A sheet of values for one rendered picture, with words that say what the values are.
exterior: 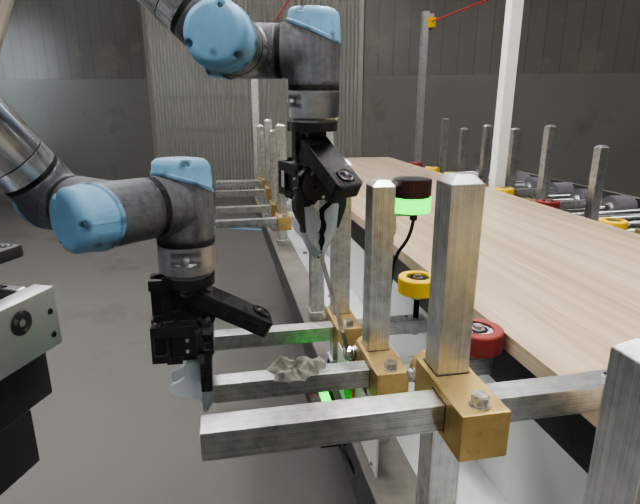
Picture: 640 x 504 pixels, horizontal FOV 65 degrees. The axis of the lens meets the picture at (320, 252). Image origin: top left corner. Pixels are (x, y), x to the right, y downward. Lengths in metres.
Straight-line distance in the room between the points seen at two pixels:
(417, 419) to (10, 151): 0.53
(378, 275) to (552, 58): 6.41
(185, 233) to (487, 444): 0.41
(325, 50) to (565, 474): 0.66
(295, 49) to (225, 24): 0.16
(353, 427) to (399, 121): 6.53
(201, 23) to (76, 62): 8.17
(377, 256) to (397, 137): 6.23
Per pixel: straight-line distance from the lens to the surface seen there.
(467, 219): 0.50
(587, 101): 7.14
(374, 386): 0.77
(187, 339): 0.70
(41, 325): 0.81
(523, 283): 1.08
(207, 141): 7.64
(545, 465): 0.84
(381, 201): 0.73
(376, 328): 0.80
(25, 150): 0.67
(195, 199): 0.64
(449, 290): 0.52
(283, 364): 0.77
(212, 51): 0.61
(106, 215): 0.58
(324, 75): 0.74
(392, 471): 0.85
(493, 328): 0.84
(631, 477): 0.35
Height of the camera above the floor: 1.24
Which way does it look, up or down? 16 degrees down
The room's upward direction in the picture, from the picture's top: straight up
